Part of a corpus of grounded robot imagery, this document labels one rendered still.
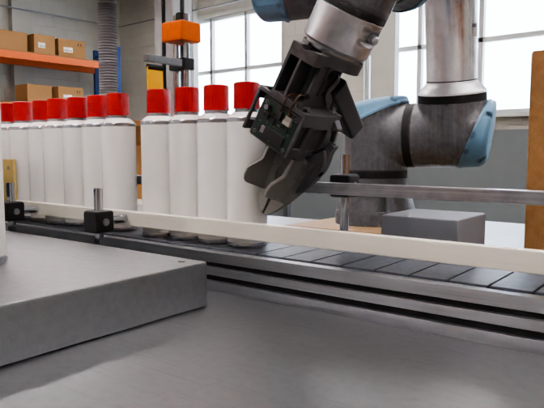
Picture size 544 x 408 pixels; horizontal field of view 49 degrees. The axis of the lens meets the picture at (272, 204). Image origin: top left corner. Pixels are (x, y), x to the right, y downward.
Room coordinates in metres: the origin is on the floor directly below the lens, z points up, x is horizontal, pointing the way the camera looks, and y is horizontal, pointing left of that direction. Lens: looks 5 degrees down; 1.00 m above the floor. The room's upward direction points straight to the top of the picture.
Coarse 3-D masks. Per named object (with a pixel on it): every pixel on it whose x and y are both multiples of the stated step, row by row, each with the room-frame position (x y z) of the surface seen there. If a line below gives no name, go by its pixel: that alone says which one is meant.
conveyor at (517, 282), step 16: (32, 224) 0.98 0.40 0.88; (48, 224) 0.96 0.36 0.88; (64, 224) 0.96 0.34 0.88; (160, 240) 0.79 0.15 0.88; (176, 240) 0.79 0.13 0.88; (192, 240) 0.79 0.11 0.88; (272, 256) 0.68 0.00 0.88; (288, 256) 0.68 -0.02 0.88; (304, 256) 0.67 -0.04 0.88; (320, 256) 0.67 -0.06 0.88; (336, 256) 0.67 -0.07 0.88; (352, 256) 0.67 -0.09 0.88; (368, 256) 0.67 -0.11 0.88; (384, 256) 0.67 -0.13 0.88; (384, 272) 0.59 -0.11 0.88; (400, 272) 0.58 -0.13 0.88; (416, 272) 0.59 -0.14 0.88; (432, 272) 0.58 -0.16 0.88; (448, 272) 0.58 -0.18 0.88; (464, 272) 0.59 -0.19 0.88; (480, 272) 0.58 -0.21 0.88; (496, 272) 0.58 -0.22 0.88; (512, 272) 0.59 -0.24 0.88; (496, 288) 0.52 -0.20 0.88; (512, 288) 0.51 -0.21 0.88; (528, 288) 0.51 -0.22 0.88
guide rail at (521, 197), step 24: (312, 192) 0.73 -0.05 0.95; (336, 192) 0.71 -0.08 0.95; (360, 192) 0.69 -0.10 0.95; (384, 192) 0.67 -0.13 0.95; (408, 192) 0.65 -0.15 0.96; (432, 192) 0.63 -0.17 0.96; (456, 192) 0.62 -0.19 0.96; (480, 192) 0.60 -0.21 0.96; (504, 192) 0.59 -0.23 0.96; (528, 192) 0.58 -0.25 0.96
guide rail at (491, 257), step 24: (72, 216) 0.91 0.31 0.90; (144, 216) 0.81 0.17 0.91; (168, 216) 0.78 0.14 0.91; (264, 240) 0.68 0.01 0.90; (288, 240) 0.66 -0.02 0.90; (312, 240) 0.64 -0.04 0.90; (336, 240) 0.62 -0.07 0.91; (360, 240) 0.61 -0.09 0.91; (384, 240) 0.59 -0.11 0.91; (408, 240) 0.57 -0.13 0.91; (432, 240) 0.56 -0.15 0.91; (456, 264) 0.55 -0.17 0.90; (480, 264) 0.53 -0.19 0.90; (504, 264) 0.52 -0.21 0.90; (528, 264) 0.51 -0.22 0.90
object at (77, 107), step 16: (80, 112) 0.96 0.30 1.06; (64, 128) 0.95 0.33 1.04; (80, 128) 0.95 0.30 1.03; (64, 144) 0.95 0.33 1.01; (80, 144) 0.95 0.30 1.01; (64, 160) 0.95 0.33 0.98; (80, 160) 0.95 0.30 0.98; (64, 176) 0.95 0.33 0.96; (80, 176) 0.95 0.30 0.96; (64, 192) 0.96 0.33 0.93; (80, 192) 0.95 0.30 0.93; (80, 224) 0.94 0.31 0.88
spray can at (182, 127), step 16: (176, 96) 0.81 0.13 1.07; (192, 96) 0.80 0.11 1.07; (176, 112) 0.81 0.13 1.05; (192, 112) 0.81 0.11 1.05; (176, 128) 0.80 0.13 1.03; (192, 128) 0.80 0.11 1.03; (176, 144) 0.80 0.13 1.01; (192, 144) 0.80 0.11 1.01; (176, 160) 0.80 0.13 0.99; (192, 160) 0.79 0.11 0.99; (176, 176) 0.80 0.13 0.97; (192, 176) 0.80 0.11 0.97; (176, 192) 0.80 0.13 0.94; (192, 192) 0.79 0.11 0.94; (176, 208) 0.80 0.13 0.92; (192, 208) 0.79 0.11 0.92
